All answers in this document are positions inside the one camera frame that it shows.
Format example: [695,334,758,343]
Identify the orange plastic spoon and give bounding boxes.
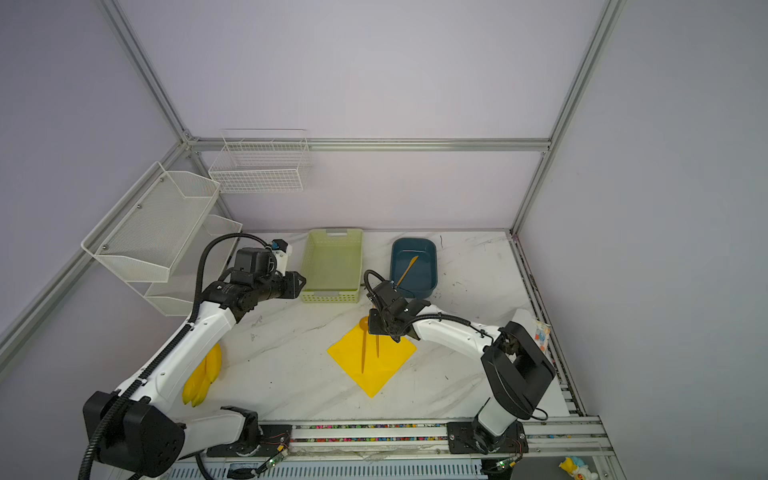
[358,316,369,374]

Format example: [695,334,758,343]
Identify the light green plastic basket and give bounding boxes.
[300,228,363,303]

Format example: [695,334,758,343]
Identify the yellow paper napkin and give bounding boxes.
[327,324,417,398]

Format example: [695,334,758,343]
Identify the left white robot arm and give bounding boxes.
[78,236,306,479]

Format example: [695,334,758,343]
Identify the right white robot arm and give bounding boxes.
[365,281,556,454]

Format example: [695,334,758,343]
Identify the teal plastic tray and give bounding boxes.
[390,238,438,299]

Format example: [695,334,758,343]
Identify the white two-tier mesh shelf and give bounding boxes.
[81,163,242,317]

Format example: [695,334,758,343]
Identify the yellow banana toy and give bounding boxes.
[182,343,223,407]

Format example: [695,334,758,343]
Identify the colourful small carton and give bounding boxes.
[534,320,551,353]

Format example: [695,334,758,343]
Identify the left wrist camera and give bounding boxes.
[270,239,292,275]

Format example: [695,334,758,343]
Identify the white wire wall basket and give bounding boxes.
[208,129,313,194]

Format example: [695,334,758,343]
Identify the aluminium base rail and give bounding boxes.
[161,417,625,479]

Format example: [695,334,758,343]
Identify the aluminium cage frame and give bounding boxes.
[1,1,625,379]

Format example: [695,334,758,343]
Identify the left black corrugated cable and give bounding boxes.
[77,232,271,480]

